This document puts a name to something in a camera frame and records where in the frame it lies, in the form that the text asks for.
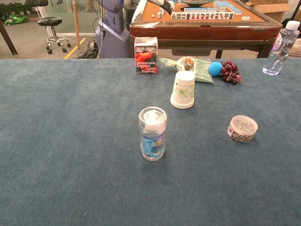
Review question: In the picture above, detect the round clear clip container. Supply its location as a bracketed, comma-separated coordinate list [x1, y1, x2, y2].
[227, 115, 259, 143]

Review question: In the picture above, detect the purple robot base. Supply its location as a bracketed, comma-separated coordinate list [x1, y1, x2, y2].
[95, 0, 131, 59]

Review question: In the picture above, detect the tall clear jar blue label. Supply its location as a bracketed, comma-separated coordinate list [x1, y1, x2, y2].
[138, 106, 168, 161]

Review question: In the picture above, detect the white paper cup green flower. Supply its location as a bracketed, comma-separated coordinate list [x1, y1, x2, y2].
[170, 71, 196, 109]

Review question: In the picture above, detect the background robot hand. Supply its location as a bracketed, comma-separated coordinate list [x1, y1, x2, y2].
[147, 0, 176, 16]

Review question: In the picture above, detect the black rolling stool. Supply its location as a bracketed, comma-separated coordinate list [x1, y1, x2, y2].
[37, 16, 71, 55]

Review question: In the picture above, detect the Americano Latte Express coffee box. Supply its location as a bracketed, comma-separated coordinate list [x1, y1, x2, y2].
[134, 36, 158, 75]

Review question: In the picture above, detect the clear green plastic bag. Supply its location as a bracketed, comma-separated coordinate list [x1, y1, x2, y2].
[159, 56, 215, 84]

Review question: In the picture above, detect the blue ball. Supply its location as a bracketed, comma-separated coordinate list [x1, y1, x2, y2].
[208, 61, 223, 77]

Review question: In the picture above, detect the dark red grape bunch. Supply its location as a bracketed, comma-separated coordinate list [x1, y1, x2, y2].
[220, 60, 242, 85]

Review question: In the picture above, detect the wooden mahjong table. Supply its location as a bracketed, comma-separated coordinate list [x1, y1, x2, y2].
[129, 0, 283, 59]

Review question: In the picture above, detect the row of mahjong tiles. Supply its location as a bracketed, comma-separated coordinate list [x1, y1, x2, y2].
[171, 11, 235, 21]

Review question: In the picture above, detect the wooden pole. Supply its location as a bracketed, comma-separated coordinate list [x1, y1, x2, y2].
[72, 0, 81, 49]

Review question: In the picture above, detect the clear plastic water bottle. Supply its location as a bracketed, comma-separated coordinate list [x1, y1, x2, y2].
[262, 20, 301, 76]

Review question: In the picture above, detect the beige woven basket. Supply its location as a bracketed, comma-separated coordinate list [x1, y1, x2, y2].
[288, 39, 301, 57]

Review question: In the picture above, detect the cardboard box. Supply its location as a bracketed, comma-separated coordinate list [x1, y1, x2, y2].
[244, 0, 292, 23]

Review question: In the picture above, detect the dark table leg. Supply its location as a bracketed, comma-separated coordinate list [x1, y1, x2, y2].
[0, 20, 19, 56]

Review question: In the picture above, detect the black cable bundle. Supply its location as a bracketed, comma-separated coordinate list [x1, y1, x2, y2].
[77, 39, 99, 59]

